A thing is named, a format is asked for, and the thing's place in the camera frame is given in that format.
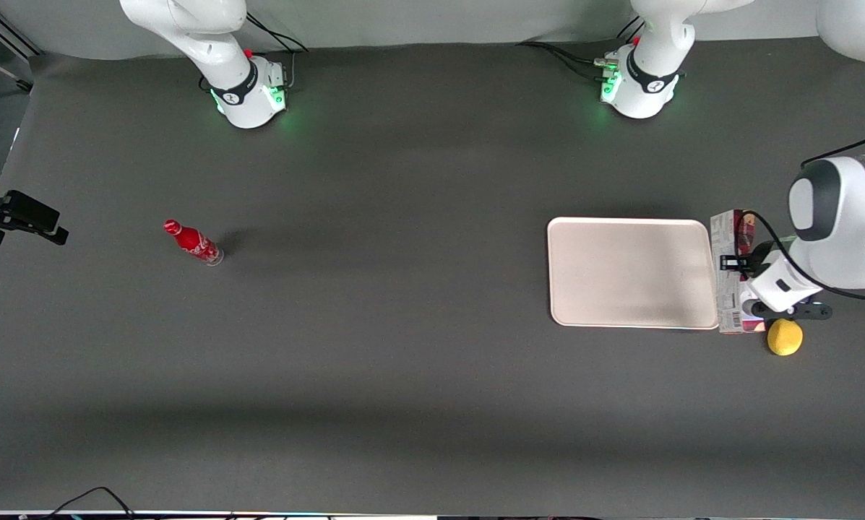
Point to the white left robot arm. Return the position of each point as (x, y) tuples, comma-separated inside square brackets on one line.
[(848, 224)]

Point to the yellow lemon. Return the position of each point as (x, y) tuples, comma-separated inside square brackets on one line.
[(785, 338)]

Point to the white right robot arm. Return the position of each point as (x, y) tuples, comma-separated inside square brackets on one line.
[(212, 43)]

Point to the red cookie box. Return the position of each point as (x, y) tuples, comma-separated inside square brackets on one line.
[(726, 235)]

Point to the red soda bottle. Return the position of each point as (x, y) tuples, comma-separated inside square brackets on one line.
[(193, 242)]

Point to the white rectangular tray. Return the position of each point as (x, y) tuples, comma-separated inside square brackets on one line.
[(633, 273)]

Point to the aluminium frame rail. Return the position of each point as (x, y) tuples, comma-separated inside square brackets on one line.
[(6, 32)]

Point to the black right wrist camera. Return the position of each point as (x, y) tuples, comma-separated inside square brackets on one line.
[(31, 213)]

